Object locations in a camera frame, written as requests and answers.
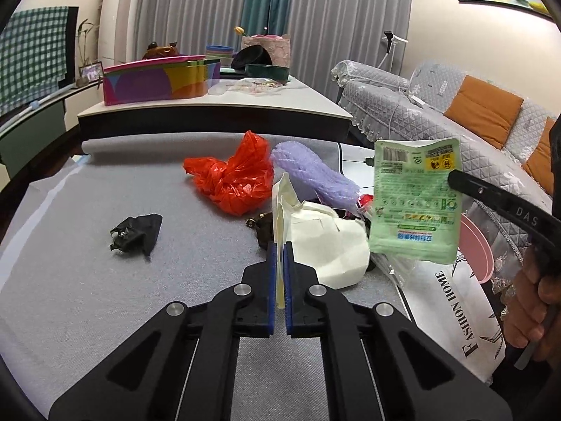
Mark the black crumpled plastic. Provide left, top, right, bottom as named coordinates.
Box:
left=109, top=213, right=163, bottom=259

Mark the stack of pastel bowls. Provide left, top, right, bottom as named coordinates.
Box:
left=205, top=45, right=235, bottom=63

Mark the bamboo plant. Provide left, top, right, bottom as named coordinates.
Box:
left=76, top=20, right=96, bottom=67

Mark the clear plastic bag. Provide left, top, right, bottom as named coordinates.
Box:
left=208, top=78, right=290, bottom=96

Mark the brown teapot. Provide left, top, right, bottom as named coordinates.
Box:
left=141, top=41, right=180, bottom=60

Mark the pink lace basket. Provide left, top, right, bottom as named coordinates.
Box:
left=241, top=34, right=291, bottom=68

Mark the grey mat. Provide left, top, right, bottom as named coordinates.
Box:
left=0, top=134, right=415, bottom=421

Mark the white cable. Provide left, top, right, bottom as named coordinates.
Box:
left=386, top=70, right=427, bottom=141

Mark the red plastic bag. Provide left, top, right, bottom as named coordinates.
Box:
left=183, top=131, right=275, bottom=216

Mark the dark brown crumpled wrapper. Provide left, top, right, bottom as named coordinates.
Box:
left=246, top=212, right=276, bottom=250

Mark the small photo frame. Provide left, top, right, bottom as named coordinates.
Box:
left=79, top=61, right=104, bottom=85

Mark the colourful box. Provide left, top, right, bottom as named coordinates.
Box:
left=102, top=55, right=221, bottom=106

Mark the grey curtain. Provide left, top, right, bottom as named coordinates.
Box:
left=131, top=0, right=248, bottom=64
left=285, top=0, right=415, bottom=97

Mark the green television cabinet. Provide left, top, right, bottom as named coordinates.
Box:
left=0, top=83, right=80, bottom=181

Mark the clear plastic wrapper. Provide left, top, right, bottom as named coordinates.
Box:
left=376, top=253, right=418, bottom=291

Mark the green checkered cloth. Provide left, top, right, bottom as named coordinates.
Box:
left=0, top=6, right=71, bottom=115

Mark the green printed packet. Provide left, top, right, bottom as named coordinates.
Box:
left=368, top=137, right=464, bottom=265

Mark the white printed tablecloth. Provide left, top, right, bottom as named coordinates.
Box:
left=337, top=142, right=509, bottom=382

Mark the dark green bowl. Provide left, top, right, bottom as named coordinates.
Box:
left=245, top=64, right=290, bottom=86

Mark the red white wrapper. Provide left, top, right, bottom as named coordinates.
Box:
left=357, top=194, right=378, bottom=221

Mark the black television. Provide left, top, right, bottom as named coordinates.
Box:
left=57, top=6, right=80, bottom=89

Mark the person's right hand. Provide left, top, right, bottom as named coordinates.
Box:
left=501, top=254, right=561, bottom=352

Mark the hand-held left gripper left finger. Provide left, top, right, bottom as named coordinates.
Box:
left=48, top=242, right=278, bottom=421

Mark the pink basin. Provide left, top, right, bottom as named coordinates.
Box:
left=460, top=210, right=500, bottom=286

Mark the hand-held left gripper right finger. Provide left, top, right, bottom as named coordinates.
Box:
left=283, top=242, right=513, bottom=421

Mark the cream paper bag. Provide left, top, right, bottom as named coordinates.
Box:
left=272, top=172, right=371, bottom=310

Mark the grey quilted sofa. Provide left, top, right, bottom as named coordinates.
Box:
left=331, top=59, right=561, bottom=281

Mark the white standing air conditioner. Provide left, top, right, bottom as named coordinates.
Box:
left=99, top=0, right=141, bottom=67

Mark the black bowl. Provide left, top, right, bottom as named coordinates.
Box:
left=231, top=47, right=275, bottom=71

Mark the purple bubble wrap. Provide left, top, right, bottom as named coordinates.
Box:
left=270, top=141, right=361, bottom=205

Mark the white coffee table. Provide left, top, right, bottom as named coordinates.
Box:
left=76, top=74, right=355, bottom=145

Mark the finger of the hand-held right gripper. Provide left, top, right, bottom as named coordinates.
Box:
left=448, top=169, right=544, bottom=234

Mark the orange cushion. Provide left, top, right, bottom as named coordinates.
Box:
left=444, top=74, right=524, bottom=150
left=521, top=117, right=561, bottom=194

